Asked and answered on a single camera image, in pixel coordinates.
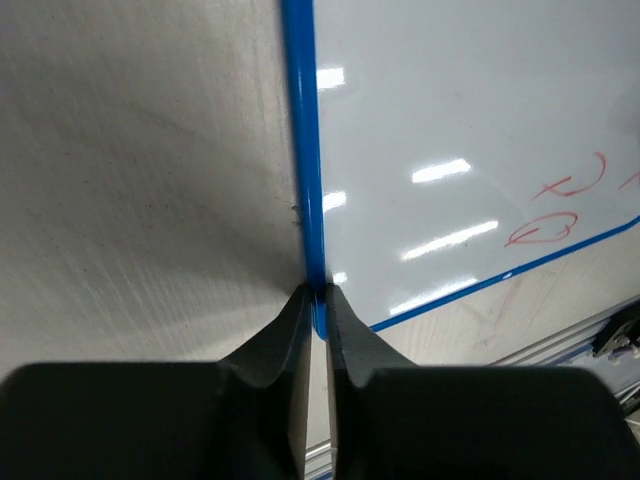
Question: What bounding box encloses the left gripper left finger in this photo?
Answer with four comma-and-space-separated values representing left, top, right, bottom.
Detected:
1, 284, 313, 479

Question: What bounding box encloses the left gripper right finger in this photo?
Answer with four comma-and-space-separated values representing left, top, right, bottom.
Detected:
323, 283, 640, 480

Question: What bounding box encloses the blue framed whiteboard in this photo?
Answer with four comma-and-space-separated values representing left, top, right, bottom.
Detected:
281, 1, 639, 333

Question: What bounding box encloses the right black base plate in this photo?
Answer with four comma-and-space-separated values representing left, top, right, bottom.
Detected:
592, 302, 639, 358

